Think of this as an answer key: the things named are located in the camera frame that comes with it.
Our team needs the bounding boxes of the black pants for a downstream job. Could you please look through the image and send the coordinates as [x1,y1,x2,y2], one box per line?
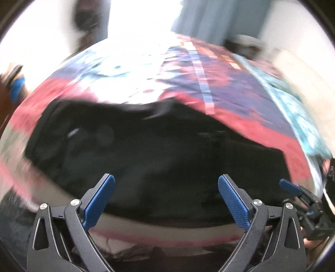
[24,101,291,223]

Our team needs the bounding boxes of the blue striped bed sheet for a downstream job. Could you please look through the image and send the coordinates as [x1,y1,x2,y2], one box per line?
[243,58,325,197]

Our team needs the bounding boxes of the wide blue curtain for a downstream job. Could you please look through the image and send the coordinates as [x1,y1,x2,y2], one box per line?
[171,0,265,48]

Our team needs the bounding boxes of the person's right hand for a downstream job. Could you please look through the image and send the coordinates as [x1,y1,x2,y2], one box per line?
[301,226,327,253]

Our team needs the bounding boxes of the chair with grey blanket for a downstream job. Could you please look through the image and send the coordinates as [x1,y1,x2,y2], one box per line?
[224,34,265,58]

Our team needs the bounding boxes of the dark coat on rack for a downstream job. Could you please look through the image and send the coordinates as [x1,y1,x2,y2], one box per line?
[73,0,106,51]

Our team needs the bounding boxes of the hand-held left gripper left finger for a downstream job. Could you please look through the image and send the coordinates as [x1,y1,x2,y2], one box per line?
[27,173,116,272]

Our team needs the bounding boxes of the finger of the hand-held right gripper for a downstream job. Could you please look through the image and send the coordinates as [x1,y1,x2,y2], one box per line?
[279,179,318,210]

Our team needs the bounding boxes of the large teal floral pillow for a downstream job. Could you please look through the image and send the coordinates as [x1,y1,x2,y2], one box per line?
[262,71,333,159]

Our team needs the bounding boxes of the cream padded headboard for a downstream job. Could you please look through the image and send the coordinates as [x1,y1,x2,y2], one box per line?
[272,48,335,126]

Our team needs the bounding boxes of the colourful patchwork blanket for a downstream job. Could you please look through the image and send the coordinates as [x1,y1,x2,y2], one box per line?
[0,34,333,253]

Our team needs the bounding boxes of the brown wooden dresser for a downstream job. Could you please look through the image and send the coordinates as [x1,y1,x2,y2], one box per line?
[0,64,28,127]

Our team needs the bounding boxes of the bright blue cloth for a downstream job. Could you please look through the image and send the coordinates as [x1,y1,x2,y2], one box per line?
[9,75,27,103]

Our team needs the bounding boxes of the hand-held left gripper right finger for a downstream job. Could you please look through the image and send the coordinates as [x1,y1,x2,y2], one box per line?
[218,174,307,272]

